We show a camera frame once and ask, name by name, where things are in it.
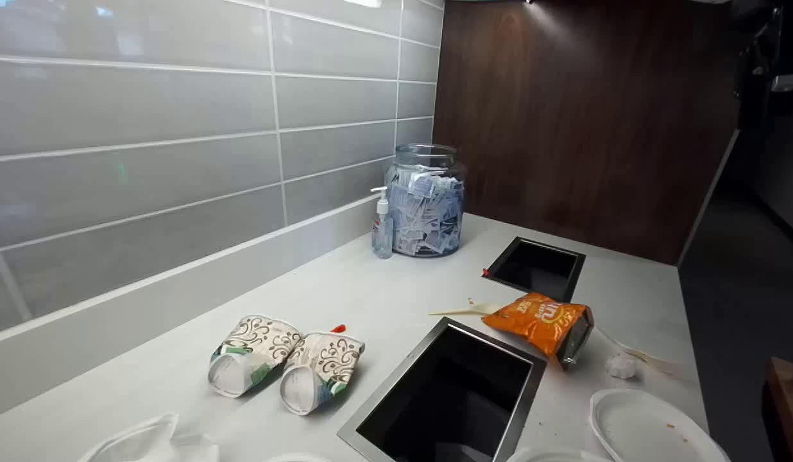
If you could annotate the orange snack packet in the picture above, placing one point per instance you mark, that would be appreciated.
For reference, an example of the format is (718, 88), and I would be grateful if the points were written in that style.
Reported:
(550, 327)

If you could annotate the white used napkin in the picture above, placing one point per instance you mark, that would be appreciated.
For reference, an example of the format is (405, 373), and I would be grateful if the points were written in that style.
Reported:
(622, 368)

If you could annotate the small clear spray bottle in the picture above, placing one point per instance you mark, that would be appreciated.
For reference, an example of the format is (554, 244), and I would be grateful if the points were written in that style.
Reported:
(384, 224)

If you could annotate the glass jar with blue packets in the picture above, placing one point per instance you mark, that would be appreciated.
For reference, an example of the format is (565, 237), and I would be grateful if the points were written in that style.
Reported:
(427, 199)

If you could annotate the wooden stir stick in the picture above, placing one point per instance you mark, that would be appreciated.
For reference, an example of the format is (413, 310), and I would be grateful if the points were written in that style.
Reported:
(473, 308)

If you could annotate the white plate near edge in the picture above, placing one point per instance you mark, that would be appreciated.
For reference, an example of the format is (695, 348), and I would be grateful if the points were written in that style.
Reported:
(637, 426)

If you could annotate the crumpled clear plastic wrap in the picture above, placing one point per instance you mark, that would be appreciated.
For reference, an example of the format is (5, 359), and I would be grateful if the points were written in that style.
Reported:
(155, 440)

